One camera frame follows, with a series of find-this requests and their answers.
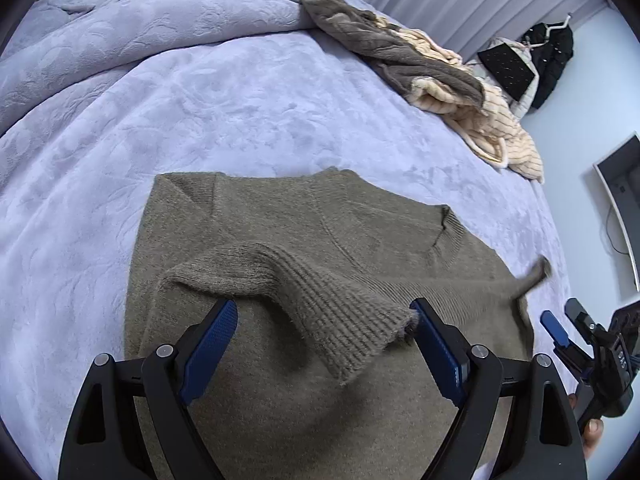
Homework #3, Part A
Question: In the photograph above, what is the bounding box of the olive brown knit sweater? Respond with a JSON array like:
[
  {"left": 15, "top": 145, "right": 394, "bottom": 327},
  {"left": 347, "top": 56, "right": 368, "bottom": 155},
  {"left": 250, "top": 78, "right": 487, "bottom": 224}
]
[{"left": 125, "top": 168, "right": 551, "bottom": 479}]

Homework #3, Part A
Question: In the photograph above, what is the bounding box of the person right hand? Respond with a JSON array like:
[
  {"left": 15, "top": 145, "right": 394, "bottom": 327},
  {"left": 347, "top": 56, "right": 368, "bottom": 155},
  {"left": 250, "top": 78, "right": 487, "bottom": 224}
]
[{"left": 582, "top": 418, "right": 604, "bottom": 460}]

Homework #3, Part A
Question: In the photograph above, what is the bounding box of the cream striped garment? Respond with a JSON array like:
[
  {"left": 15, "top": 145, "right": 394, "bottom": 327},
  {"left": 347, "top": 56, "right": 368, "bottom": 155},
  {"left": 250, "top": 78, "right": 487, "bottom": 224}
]
[{"left": 375, "top": 15, "right": 544, "bottom": 182}]

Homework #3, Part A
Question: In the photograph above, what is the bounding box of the white puffer jacket hanging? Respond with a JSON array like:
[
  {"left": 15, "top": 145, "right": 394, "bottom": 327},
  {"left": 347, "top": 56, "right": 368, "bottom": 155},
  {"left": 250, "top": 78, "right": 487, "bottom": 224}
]
[{"left": 465, "top": 37, "right": 539, "bottom": 120}]

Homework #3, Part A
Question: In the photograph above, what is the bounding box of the black coat hanging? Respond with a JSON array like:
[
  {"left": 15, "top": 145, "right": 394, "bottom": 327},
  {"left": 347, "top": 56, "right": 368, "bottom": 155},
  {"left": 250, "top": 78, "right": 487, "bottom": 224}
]
[{"left": 521, "top": 23, "right": 574, "bottom": 110}]

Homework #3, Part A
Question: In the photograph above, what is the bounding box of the lavender plush bed blanket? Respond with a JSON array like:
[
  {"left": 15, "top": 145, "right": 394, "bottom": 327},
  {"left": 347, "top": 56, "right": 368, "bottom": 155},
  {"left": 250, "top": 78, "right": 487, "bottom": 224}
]
[{"left": 1, "top": 0, "right": 567, "bottom": 479}]

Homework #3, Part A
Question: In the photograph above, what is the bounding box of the dark brown knit garment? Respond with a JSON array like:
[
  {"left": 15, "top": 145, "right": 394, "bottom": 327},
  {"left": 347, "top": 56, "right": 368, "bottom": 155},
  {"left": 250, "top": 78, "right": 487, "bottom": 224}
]
[{"left": 300, "top": 0, "right": 485, "bottom": 115}]

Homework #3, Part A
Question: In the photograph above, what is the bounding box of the black monitor cable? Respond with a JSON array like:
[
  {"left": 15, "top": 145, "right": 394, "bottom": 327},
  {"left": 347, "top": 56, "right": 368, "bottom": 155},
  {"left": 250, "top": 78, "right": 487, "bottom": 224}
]
[{"left": 605, "top": 204, "right": 630, "bottom": 257}]

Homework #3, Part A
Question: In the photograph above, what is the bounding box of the wall mounted curved monitor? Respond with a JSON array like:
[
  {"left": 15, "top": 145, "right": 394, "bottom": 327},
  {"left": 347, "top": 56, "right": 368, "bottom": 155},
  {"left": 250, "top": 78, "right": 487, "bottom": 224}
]
[{"left": 594, "top": 132, "right": 639, "bottom": 290}]

